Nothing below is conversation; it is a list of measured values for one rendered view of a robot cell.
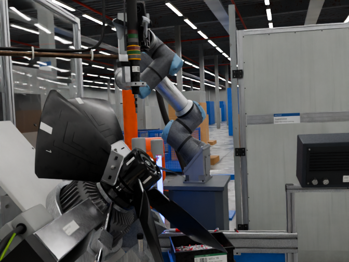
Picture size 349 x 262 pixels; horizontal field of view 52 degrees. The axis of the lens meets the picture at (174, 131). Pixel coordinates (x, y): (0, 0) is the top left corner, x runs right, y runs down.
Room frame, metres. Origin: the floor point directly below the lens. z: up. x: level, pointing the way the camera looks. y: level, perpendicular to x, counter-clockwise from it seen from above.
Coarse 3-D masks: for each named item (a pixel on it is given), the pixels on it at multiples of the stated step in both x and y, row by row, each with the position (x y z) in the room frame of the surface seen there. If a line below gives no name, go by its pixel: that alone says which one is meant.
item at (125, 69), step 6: (120, 54) 1.10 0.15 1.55; (120, 60) 1.10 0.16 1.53; (126, 60) 1.11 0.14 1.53; (120, 66) 1.10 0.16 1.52; (126, 66) 1.10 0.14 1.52; (126, 72) 1.11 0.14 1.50; (126, 78) 1.11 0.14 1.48; (126, 84) 1.11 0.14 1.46; (132, 84) 1.10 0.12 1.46; (138, 84) 1.10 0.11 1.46; (144, 84) 1.12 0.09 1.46
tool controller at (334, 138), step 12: (300, 144) 1.39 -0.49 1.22; (312, 144) 1.34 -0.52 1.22; (324, 144) 1.33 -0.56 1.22; (336, 144) 1.33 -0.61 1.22; (348, 144) 1.32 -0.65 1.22; (300, 156) 1.39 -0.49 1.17; (312, 156) 1.34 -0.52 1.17; (324, 156) 1.34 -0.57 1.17; (336, 156) 1.33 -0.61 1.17; (348, 156) 1.33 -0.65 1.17; (300, 168) 1.40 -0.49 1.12; (312, 168) 1.36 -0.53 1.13; (324, 168) 1.35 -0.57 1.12; (336, 168) 1.35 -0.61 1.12; (348, 168) 1.34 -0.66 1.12; (300, 180) 1.40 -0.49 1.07; (312, 180) 1.35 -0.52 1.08; (324, 180) 1.34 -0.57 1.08; (336, 180) 1.36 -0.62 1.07; (348, 180) 1.35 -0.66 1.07
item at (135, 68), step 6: (132, 60) 1.12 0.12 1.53; (138, 60) 1.12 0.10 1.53; (132, 66) 1.12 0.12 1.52; (138, 66) 1.12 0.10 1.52; (132, 72) 1.12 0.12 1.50; (138, 72) 1.12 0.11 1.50; (132, 78) 1.12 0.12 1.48; (138, 78) 1.12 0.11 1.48; (132, 90) 1.12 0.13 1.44; (138, 90) 1.13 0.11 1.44
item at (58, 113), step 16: (48, 96) 0.83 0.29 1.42; (48, 112) 0.81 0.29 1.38; (64, 112) 0.85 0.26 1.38; (64, 128) 0.83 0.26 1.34; (80, 128) 0.88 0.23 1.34; (96, 128) 0.93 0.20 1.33; (48, 144) 0.78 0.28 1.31; (64, 144) 0.82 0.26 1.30; (80, 144) 0.86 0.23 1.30; (96, 144) 0.91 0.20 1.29; (48, 160) 0.77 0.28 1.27; (64, 160) 0.82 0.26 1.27; (80, 160) 0.86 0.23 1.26; (96, 160) 0.91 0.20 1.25; (48, 176) 0.77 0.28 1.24; (64, 176) 0.82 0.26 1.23; (80, 176) 0.86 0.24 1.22; (96, 176) 0.91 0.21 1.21
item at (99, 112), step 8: (72, 104) 1.16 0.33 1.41; (80, 104) 1.18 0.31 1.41; (88, 104) 1.19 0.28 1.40; (96, 104) 1.21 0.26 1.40; (104, 104) 1.23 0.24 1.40; (80, 112) 1.15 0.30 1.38; (88, 112) 1.16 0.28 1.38; (96, 112) 1.17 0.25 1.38; (104, 112) 1.19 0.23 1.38; (112, 112) 1.20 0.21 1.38; (88, 120) 1.13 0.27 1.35; (96, 120) 1.14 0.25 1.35; (104, 120) 1.15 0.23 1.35; (112, 120) 1.17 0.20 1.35; (104, 128) 1.12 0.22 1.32; (112, 128) 1.13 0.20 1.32; (120, 128) 1.15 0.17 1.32; (104, 136) 1.10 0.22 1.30; (112, 136) 1.11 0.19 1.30; (120, 136) 1.11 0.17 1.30
